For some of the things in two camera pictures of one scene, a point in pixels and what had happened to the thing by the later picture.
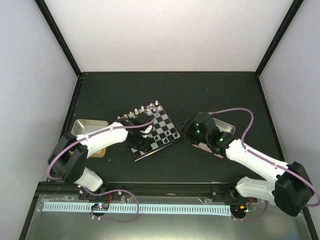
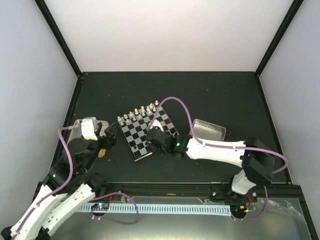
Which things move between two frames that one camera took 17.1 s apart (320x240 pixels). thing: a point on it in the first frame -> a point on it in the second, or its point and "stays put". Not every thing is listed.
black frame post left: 41,3 stays put
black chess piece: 173,130 stays put
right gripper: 187,127 -> 151,145
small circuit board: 100,206 stays put
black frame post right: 291,13 stays put
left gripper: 145,147 -> 112,140
